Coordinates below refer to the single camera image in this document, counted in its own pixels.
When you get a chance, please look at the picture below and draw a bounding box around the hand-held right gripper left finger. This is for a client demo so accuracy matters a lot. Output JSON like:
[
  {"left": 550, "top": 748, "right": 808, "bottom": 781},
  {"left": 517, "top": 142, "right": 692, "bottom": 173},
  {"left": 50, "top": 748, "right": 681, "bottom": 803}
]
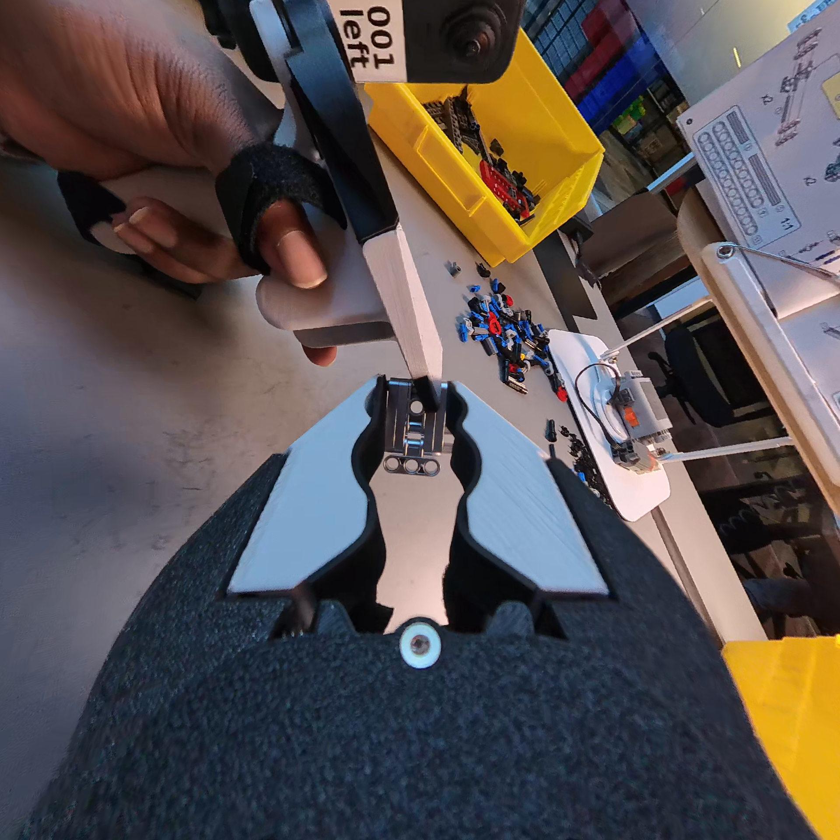
[{"left": 226, "top": 381, "right": 389, "bottom": 618}]

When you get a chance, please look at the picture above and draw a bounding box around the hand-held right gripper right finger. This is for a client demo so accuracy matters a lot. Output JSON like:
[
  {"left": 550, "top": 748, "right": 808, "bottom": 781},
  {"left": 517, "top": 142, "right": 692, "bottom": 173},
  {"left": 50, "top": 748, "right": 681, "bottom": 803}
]
[{"left": 444, "top": 384, "right": 613, "bottom": 618}]

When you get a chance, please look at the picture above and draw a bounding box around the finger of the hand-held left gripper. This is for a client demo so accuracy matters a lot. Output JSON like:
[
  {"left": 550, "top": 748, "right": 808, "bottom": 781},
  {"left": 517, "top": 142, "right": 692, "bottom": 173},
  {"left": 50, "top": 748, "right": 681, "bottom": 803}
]
[
  {"left": 361, "top": 224, "right": 448, "bottom": 385},
  {"left": 255, "top": 250, "right": 396, "bottom": 353}
]

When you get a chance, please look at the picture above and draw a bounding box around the grey brick beam assembly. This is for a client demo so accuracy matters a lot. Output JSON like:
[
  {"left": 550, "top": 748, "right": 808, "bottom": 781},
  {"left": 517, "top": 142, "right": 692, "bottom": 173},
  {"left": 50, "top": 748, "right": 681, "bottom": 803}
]
[{"left": 378, "top": 376, "right": 455, "bottom": 479}]

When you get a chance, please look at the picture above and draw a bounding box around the grey desk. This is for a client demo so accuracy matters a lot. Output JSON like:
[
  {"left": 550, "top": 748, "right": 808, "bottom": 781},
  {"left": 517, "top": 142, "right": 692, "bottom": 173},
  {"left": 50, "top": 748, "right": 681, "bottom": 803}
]
[{"left": 0, "top": 79, "right": 778, "bottom": 840}]

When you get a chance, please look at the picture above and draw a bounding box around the person's left hand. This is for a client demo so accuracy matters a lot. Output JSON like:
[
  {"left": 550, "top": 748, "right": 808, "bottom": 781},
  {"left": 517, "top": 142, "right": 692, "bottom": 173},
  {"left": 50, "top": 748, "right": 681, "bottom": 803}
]
[{"left": 0, "top": 0, "right": 338, "bottom": 368}]

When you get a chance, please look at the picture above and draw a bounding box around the pile of black brick pins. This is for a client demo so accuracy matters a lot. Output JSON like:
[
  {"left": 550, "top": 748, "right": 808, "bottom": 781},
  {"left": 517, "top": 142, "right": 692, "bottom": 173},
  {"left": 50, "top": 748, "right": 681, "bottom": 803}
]
[{"left": 544, "top": 416, "right": 619, "bottom": 508}]

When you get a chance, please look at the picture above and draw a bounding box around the white paper sheet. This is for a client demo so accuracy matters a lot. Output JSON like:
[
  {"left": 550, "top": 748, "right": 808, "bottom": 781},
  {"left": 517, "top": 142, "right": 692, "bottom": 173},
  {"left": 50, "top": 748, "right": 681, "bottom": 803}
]
[{"left": 544, "top": 327, "right": 674, "bottom": 523}]

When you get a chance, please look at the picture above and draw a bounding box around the pile of blue brick pieces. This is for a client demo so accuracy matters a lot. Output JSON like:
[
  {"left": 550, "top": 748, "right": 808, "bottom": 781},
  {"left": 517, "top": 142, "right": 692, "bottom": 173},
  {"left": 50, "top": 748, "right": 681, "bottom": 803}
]
[{"left": 455, "top": 259, "right": 571, "bottom": 396}]

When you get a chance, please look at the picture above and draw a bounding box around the grey orange toy motor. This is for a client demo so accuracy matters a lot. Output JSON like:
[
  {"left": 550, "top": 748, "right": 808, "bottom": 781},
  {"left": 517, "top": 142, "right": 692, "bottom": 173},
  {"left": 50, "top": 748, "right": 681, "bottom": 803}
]
[{"left": 577, "top": 364, "right": 678, "bottom": 472}]

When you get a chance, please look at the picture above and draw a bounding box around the heap of black red parts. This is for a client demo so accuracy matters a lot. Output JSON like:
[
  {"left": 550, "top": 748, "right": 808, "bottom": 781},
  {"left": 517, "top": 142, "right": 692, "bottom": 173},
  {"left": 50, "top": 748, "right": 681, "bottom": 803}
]
[{"left": 422, "top": 91, "right": 543, "bottom": 223}]

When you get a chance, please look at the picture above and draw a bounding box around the small yellow parts bin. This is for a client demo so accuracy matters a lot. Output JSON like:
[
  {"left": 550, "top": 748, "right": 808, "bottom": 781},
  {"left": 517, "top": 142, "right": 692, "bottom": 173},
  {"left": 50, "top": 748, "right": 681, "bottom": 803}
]
[{"left": 364, "top": 27, "right": 609, "bottom": 269}]

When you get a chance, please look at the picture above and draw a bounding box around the stack of coloured crates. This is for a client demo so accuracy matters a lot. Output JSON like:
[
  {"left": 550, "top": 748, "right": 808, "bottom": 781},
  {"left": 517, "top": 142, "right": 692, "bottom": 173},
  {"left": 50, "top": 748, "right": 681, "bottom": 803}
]
[{"left": 525, "top": 0, "right": 673, "bottom": 133}]

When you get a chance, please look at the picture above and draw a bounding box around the brown stand board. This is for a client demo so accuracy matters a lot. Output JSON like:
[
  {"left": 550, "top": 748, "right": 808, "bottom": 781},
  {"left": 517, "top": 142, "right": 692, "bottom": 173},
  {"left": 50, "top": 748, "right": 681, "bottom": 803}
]
[{"left": 675, "top": 184, "right": 840, "bottom": 521}]

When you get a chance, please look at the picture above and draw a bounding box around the yellow plastic container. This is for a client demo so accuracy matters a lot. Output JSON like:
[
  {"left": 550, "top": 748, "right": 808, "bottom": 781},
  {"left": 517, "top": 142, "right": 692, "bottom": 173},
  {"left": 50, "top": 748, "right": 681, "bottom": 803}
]
[{"left": 718, "top": 636, "right": 840, "bottom": 840}]

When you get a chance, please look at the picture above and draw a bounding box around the metal book stand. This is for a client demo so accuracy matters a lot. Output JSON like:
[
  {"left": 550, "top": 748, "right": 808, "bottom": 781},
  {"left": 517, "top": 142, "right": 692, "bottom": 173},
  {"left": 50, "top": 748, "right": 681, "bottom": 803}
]
[{"left": 605, "top": 239, "right": 840, "bottom": 464}]

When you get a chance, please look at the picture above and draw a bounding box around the instruction booklet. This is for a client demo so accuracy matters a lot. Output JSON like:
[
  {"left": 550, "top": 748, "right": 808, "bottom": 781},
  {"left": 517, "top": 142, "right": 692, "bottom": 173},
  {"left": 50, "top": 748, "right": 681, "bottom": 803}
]
[{"left": 675, "top": 0, "right": 840, "bottom": 284}]

